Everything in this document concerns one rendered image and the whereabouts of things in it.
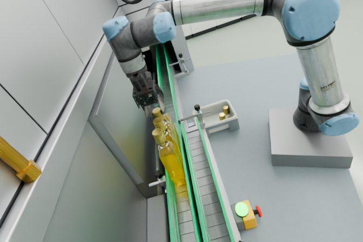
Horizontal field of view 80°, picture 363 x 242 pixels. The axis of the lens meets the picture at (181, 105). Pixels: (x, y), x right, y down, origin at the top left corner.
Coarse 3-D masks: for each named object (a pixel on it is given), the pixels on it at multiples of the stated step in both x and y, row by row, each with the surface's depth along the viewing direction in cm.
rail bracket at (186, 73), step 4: (180, 56) 153; (180, 60) 155; (184, 60) 156; (168, 64) 156; (172, 64) 156; (184, 64) 158; (184, 68) 159; (184, 72) 161; (188, 72) 160; (176, 76) 161; (180, 76) 161; (184, 76) 162; (176, 80) 162
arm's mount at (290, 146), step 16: (272, 112) 108; (288, 112) 105; (272, 128) 100; (288, 128) 98; (272, 144) 94; (288, 144) 92; (304, 144) 90; (320, 144) 88; (336, 144) 86; (272, 160) 93; (288, 160) 90; (304, 160) 88; (320, 160) 86; (336, 160) 84
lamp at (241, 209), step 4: (240, 204) 76; (244, 204) 76; (236, 208) 76; (240, 208) 75; (244, 208) 75; (236, 212) 76; (240, 212) 74; (244, 212) 74; (240, 216) 75; (244, 216) 75
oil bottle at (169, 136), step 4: (168, 132) 80; (172, 132) 83; (168, 136) 79; (172, 136) 81; (168, 140) 79; (172, 140) 80; (176, 144) 83; (176, 148) 82; (180, 152) 88; (180, 156) 85
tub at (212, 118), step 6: (216, 102) 127; (222, 102) 126; (228, 102) 123; (204, 108) 127; (210, 108) 127; (216, 108) 128; (222, 108) 128; (228, 108) 125; (204, 114) 129; (210, 114) 129; (216, 114) 129; (228, 114) 126; (234, 114) 114; (204, 120) 128; (210, 120) 126; (216, 120) 125; (222, 120) 113; (204, 126) 114
